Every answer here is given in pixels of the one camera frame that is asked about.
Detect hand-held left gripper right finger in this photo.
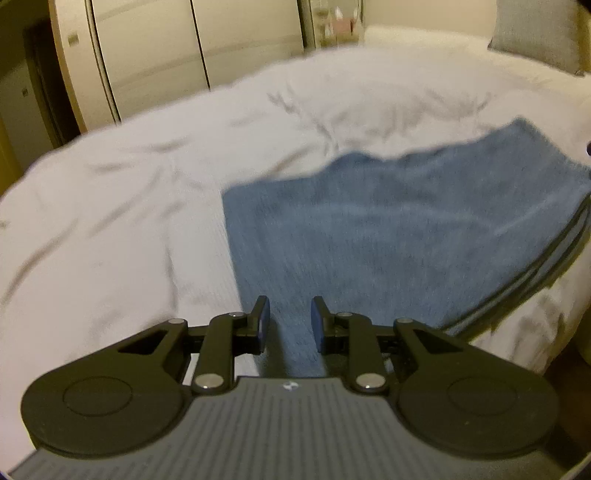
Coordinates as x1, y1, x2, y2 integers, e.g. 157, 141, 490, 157
311, 295, 468, 396

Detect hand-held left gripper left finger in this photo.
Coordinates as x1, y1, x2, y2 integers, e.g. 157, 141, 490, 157
117, 295, 271, 396

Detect blue denim jeans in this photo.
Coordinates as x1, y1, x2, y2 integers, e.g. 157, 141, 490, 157
222, 117, 591, 380

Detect white bed sheet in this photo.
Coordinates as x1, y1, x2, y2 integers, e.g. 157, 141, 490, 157
0, 24, 591, 468

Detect cream wardrobe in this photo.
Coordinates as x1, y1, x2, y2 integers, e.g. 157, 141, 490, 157
47, 0, 309, 136

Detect cluttered shelf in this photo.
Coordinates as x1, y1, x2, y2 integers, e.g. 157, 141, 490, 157
300, 0, 366, 51

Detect grey pillow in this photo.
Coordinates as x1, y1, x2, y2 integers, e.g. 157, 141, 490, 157
488, 0, 588, 75

